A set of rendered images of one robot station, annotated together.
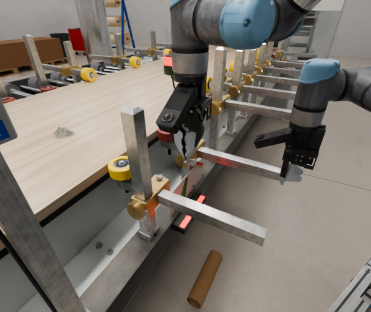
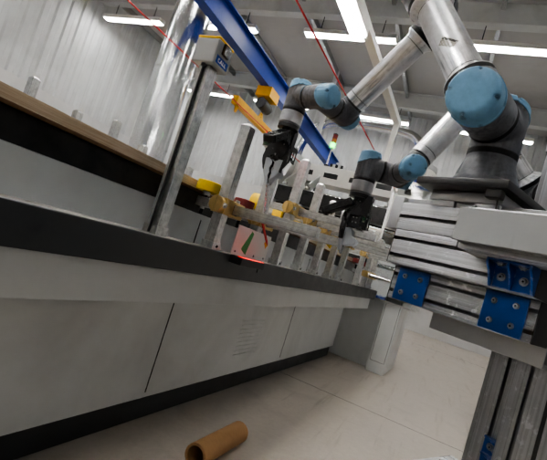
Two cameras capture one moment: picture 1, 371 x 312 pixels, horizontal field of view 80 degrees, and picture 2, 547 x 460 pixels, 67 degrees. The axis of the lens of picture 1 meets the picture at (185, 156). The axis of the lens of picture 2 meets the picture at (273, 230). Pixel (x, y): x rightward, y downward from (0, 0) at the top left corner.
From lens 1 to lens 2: 1.00 m
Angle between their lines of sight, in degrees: 36
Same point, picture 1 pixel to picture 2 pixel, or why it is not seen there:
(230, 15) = (320, 88)
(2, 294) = (86, 208)
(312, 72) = (364, 153)
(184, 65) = (289, 114)
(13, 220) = (200, 106)
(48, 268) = (186, 151)
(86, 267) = not seen: hidden behind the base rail
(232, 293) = not seen: outside the picture
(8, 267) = (104, 192)
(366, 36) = not seen: hidden behind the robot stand
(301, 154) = (356, 214)
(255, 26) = (330, 94)
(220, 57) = (304, 165)
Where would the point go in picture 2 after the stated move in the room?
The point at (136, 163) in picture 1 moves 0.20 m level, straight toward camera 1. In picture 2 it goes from (236, 162) to (252, 153)
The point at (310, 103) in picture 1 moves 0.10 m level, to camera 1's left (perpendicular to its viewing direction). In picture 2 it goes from (362, 172) to (334, 163)
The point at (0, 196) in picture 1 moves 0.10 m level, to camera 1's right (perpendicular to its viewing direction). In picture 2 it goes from (205, 91) to (243, 104)
